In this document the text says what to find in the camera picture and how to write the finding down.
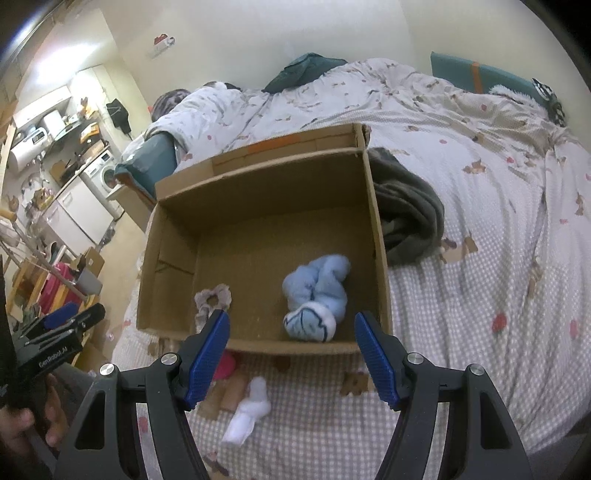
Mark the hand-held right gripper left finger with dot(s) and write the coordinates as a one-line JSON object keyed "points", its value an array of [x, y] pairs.
{"points": [[207, 355]]}

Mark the white water heater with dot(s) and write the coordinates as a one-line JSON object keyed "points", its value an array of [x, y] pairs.
{"points": [[23, 157]]}

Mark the white microwave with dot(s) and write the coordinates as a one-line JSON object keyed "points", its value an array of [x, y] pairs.
{"points": [[54, 122]]}

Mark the grey patterned pillow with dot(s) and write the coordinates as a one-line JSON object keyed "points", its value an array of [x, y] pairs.
{"points": [[168, 104]]}

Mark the person's left hand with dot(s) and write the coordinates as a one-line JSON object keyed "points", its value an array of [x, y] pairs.
{"points": [[55, 406]]}

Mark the white sock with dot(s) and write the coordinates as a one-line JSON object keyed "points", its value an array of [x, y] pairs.
{"points": [[249, 406]]}

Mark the white low fridge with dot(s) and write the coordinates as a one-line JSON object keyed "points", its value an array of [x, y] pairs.
{"points": [[76, 212]]}

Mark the black hanging bag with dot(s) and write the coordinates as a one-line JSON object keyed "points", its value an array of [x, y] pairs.
{"points": [[119, 115]]}

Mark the white fluffy cloth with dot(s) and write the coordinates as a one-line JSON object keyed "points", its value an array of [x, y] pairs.
{"points": [[512, 94]]}

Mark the teal cushion with orange stripe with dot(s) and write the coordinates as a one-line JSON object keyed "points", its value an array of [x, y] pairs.
{"points": [[461, 71]]}

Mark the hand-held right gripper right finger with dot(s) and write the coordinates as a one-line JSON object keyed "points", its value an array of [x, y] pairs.
{"points": [[376, 355]]}

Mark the tan soft roll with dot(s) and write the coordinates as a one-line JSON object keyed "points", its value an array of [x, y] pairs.
{"points": [[233, 392]]}

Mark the black white checkered cloth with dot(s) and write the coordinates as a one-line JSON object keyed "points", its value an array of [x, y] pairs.
{"points": [[549, 101]]}

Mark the pink storage box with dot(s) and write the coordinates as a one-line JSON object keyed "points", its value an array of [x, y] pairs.
{"points": [[55, 286]]}

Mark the small cardboard box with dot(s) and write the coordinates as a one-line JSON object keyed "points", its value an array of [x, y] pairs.
{"points": [[92, 261]]}

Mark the brown cardboard box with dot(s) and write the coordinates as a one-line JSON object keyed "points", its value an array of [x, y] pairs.
{"points": [[277, 221]]}

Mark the grey plastic container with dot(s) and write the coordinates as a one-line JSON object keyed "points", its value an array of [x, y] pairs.
{"points": [[90, 282]]}

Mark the light blue fluffy sock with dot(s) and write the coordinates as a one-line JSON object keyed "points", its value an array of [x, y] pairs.
{"points": [[316, 295]]}

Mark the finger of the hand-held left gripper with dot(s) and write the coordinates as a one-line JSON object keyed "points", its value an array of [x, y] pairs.
{"points": [[87, 318], [61, 315]]}

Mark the grey scrunchie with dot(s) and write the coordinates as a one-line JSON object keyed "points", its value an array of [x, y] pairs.
{"points": [[217, 293]]}

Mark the teal padded bed frame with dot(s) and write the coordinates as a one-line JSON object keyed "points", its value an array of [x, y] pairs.
{"points": [[152, 161]]}

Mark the white washing machine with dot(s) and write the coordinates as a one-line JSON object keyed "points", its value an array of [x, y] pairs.
{"points": [[104, 180]]}

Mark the red white wall sticker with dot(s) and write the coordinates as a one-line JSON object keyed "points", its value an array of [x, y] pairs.
{"points": [[161, 46]]}

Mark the wooden bedside cabinet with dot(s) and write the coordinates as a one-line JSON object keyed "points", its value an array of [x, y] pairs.
{"points": [[134, 207]]}

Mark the dark teal pillow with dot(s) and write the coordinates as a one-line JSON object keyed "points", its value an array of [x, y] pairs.
{"points": [[304, 69]]}

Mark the dark grey blanket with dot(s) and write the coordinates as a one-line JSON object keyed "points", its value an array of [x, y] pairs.
{"points": [[406, 207]]}

